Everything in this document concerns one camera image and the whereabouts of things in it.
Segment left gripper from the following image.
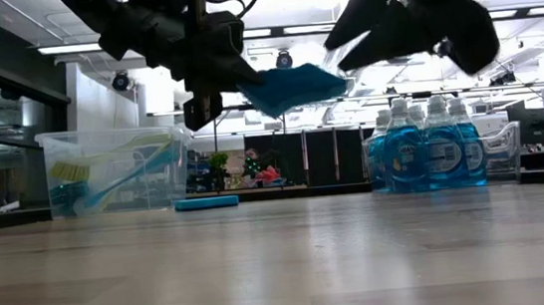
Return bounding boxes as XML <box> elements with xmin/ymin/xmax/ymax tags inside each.
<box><xmin>136</xmin><ymin>0</ymin><xmax>271</xmax><ymax>138</ymax></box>

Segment black monitor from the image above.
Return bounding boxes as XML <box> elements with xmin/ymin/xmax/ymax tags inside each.
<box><xmin>505</xmin><ymin>99</ymin><xmax>544</xmax><ymax>150</ymax></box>

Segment low clear plastic tray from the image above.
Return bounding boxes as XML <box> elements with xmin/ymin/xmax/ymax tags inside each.
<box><xmin>359</xmin><ymin>120</ymin><xmax>526</xmax><ymax>198</ymax></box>

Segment black aluminium table frame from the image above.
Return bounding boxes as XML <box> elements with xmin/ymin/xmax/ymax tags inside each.
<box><xmin>0</xmin><ymin>158</ymin><xmax>544</xmax><ymax>241</ymax></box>

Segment yellow-green dish brush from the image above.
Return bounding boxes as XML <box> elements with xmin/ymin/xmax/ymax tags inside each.
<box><xmin>67</xmin><ymin>137</ymin><xmax>181</xmax><ymax>216</ymax></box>
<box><xmin>46</xmin><ymin>131</ymin><xmax>178</xmax><ymax>185</ymax></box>

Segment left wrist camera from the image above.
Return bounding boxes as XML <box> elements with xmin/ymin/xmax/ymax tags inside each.
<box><xmin>210</xmin><ymin>10</ymin><xmax>248</xmax><ymax>59</ymax></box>

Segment tall clear plastic bin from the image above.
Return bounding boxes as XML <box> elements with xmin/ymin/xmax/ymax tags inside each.
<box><xmin>33</xmin><ymin>119</ymin><xmax>199</xmax><ymax>221</ymax></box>

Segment light blue sponge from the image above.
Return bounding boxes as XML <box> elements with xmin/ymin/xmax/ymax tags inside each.
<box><xmin>172</xmin><ymin>192</ymin><xmax>241</xmax><ymax>214</ymax></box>

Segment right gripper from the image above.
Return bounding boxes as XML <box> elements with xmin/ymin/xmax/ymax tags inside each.
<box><xmin>319</xmin><ymin>0</ymin><xmax>504</xmax><ymax>90</ymax></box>

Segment dark blue scrub sponge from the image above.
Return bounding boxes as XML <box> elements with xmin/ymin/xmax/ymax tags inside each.
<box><xmin>235</xmin><ymin>58</ymin><xmax>352</xmax><ymax>123</ymax></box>

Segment background potted plant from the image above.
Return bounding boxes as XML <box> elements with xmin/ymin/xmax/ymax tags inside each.
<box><xmin>206</xmin><ymin>151</ymin><xmax>234</xmax><ymax>194</ymax></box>

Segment black ceiling spotlight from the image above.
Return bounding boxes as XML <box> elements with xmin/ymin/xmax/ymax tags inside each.
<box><xmin>111</xmin><ymin>69</ymin><xmax>133</xmax><ymax>94</ymax></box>
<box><xmin>273</xmin><ymin>49</ymin><xmax>295</xmax><ymax>71</ymax></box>

